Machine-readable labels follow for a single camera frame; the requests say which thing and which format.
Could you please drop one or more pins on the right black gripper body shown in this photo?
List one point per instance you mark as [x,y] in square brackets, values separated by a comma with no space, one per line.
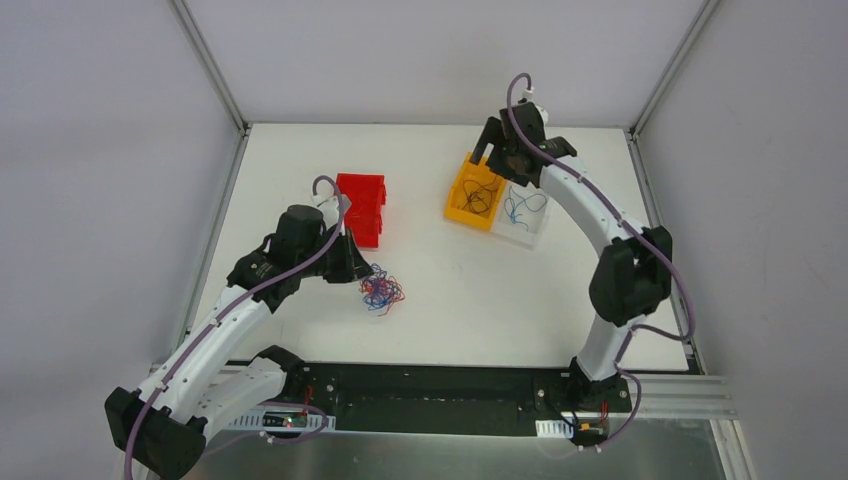
[501,153]

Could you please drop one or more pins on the yellow plastic bin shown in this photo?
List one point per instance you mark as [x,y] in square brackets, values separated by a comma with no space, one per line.
[473,197]

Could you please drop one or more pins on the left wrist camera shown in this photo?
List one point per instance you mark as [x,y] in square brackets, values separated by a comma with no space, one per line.
[333,208]

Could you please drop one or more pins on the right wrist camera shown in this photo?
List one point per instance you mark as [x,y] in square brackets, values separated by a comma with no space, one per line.
[541,111]

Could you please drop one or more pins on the white translucent plastic bin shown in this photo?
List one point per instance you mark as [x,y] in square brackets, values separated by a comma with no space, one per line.
[521,215]

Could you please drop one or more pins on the right aluminium frame post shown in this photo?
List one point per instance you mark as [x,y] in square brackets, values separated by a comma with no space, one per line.
[703,16]

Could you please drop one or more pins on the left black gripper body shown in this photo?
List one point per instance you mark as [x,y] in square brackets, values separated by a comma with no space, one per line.
[346,258]

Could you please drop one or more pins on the left white cable duct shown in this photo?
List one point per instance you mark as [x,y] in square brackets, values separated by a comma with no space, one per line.
[281,421]

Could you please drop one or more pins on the white cable duct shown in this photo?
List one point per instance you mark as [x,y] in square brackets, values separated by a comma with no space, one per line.
[554,429]
[281,421]

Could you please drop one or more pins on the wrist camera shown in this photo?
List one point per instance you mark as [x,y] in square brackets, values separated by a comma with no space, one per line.
[333,208]
[541,111]

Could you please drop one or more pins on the aluminium frame post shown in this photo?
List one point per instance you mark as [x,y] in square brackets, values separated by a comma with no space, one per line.
[703,16]
[208,63]

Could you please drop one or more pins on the left aluminium frame post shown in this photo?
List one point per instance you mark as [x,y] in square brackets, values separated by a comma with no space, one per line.
[208,63]

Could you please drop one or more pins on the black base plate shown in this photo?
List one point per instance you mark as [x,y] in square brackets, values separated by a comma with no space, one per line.
[448,400]

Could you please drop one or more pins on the right white cable duct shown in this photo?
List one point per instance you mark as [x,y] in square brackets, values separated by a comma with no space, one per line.
[554,429]

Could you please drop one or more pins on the red plastic bin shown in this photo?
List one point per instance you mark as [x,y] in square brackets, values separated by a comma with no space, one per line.
[367,193]

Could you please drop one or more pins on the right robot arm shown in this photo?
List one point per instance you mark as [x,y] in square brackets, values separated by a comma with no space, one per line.
[630,279]

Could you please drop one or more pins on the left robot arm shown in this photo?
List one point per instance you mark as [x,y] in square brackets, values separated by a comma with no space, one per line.
[166,423]

